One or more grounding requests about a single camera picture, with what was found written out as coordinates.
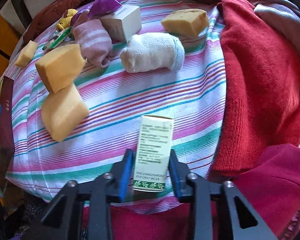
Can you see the gold tray with maroon rim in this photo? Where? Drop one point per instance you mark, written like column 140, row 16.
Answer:
column 6, row 130

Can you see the wooden wardrobe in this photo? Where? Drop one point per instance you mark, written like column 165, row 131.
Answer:
column 0, row 30

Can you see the large yellow sponge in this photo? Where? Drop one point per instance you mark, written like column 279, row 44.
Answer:
column 58, row 67
column 63, row 113

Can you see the lilac ribbed sweater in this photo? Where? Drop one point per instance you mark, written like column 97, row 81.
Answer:
column 285, row 17

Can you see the white and brown box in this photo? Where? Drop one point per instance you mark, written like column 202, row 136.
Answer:
column 125, row 22

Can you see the small yellow sponge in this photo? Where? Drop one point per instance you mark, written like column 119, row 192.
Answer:
column 25, row 54

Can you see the purple foil wrapper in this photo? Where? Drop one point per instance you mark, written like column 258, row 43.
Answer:
column 103, row 5

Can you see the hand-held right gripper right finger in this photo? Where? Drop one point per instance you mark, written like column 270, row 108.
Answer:
column 175, row 177

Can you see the green and white carton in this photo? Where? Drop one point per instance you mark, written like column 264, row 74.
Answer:
column 152, row 150

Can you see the red sweater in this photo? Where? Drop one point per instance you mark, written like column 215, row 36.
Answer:
column 260, row 80

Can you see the magenta garment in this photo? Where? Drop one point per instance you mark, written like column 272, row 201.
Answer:
column 277, row 180

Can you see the rounded yellow sponge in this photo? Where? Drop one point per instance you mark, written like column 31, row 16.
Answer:
column 186, row 23

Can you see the black rolled mat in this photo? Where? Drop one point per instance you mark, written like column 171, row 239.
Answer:
column 18, row 7

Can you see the pink striped sock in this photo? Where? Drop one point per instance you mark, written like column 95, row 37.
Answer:
column 92, row 42

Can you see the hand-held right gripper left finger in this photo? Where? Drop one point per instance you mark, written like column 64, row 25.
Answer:
column 126, row 172

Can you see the green-edged snack packet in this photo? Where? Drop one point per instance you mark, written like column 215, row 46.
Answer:
column 60, row 38

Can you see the white sock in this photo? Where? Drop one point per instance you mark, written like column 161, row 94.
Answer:
column 152, row 52

